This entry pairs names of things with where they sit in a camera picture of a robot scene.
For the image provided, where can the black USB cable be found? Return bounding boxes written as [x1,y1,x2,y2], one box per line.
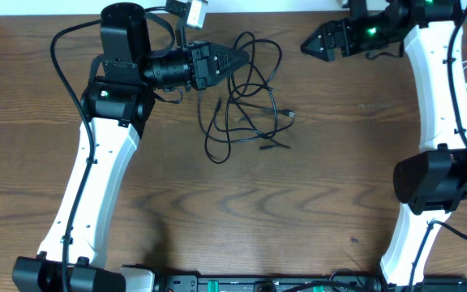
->
[196,31,297,165]

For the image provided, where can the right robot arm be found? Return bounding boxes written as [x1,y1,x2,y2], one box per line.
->
[301,0,467,291]

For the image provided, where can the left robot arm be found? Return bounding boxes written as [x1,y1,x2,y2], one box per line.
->
[12,1,249,291]

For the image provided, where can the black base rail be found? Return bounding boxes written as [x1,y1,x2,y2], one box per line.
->
[152,269,467,292]

